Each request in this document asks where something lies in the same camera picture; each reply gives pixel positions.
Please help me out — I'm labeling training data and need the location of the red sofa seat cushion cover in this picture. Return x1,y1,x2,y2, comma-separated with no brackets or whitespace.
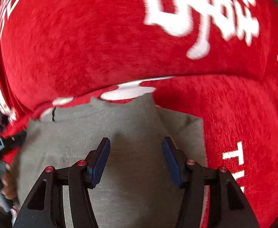
8,75,278,227

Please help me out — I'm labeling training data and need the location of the red sofa back cushion cover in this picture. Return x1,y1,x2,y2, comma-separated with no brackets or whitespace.
0,0,278,121

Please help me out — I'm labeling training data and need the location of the grey knit garment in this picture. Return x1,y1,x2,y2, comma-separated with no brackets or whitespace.
12,94,206,227

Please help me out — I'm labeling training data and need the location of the person's left hand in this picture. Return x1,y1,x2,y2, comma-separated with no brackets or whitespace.
0,163,17,206

